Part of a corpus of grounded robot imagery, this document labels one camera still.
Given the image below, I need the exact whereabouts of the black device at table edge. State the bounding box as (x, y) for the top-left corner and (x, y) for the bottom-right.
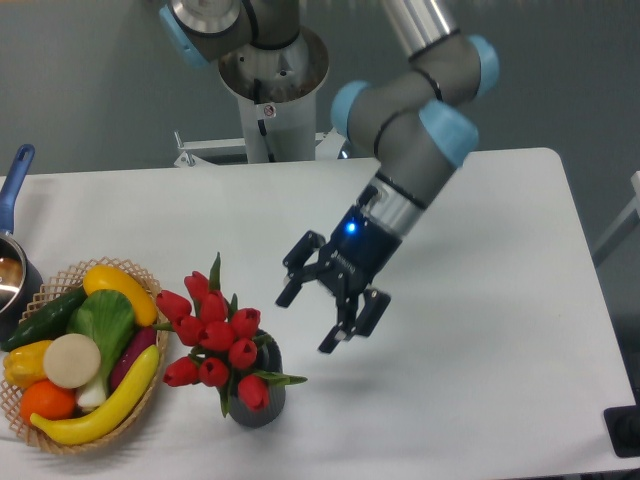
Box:
(603, 405), (639, 458)

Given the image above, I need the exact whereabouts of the white frame at right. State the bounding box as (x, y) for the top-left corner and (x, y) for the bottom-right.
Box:
(591, 171), (639, 268)

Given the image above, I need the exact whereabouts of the dark grey ribbed vase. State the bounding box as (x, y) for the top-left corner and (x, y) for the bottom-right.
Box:
(228, 340), (286, 428)

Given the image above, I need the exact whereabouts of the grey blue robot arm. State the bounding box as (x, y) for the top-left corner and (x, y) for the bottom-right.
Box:
(159, 1), (499, 353)

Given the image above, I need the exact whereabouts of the orange fruit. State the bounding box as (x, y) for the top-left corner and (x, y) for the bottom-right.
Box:
(19, 380), (76, 425)

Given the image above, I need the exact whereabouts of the green bok choy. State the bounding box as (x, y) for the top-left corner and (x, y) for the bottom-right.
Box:
(66, 290), (135, 413)

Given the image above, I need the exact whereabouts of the blue handled saucepan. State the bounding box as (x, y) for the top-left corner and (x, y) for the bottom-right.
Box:
(1, 144), (43, 341)

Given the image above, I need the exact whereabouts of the red tulip bouquet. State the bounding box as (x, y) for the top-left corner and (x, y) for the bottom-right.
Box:
(155, 256), (306, 417)

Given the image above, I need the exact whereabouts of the green cucumber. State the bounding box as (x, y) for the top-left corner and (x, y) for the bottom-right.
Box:
(1, 288), (87, 352)

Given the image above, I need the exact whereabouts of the yellow bell pepper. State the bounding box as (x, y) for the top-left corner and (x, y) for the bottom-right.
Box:
(3, 340), (53, 389)

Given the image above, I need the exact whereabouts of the beige round radish slice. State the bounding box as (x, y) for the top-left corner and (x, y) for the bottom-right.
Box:
(43, 333), (101, 389)

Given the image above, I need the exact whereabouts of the yellow squash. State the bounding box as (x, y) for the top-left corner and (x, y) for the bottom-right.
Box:
(82, 265), (157, 327)

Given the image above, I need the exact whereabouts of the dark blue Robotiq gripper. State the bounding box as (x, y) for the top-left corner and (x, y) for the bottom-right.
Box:
(276, 205), (401, 354)

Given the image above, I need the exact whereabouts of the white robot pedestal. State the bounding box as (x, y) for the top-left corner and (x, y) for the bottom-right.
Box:
(174, 27), (347, 167)

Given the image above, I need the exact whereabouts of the yellow banana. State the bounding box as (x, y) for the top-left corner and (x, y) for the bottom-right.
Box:
(30, 345), (160, 446)

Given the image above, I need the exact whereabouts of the purple sweet potato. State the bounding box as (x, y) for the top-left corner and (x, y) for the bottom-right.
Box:
(109, 327), (156, 391)

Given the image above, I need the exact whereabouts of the woven wicker basket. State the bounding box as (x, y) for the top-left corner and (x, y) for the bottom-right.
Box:
(1, 257), (168, 455)

